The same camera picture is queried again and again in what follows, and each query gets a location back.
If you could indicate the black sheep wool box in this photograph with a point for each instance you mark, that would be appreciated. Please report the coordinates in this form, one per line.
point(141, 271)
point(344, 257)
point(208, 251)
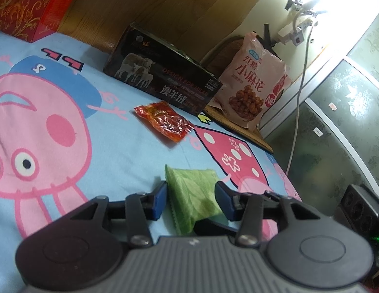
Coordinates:
point(156, 67)

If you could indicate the red spicy snack packet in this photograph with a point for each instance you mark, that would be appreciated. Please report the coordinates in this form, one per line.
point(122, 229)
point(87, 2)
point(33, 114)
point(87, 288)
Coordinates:
point(165, 120)

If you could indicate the wooden headboard panel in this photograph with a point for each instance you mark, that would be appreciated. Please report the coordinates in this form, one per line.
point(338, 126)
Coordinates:
point(194, 26)

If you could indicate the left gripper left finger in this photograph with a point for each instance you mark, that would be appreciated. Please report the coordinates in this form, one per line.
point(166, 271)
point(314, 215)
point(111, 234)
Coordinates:
point(140, 208)

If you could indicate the light green leaf packet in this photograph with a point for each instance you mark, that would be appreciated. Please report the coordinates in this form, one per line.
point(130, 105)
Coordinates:
point(192, 197)

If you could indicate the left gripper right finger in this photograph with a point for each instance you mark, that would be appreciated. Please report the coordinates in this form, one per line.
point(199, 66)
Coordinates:
point(247, 208)

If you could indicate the glass cabinet door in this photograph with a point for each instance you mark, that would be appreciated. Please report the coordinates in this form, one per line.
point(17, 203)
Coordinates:
point(327, 137)

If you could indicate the red gift box gold pattern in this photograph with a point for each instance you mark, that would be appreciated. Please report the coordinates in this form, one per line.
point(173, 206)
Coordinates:
point(31, 20)

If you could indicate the pink fried dough snack bag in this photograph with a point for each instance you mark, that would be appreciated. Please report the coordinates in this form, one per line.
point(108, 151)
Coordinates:
point(269, 76)

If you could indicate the white power strip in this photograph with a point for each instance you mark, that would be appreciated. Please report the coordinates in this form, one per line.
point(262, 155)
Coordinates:
point(296, 35)

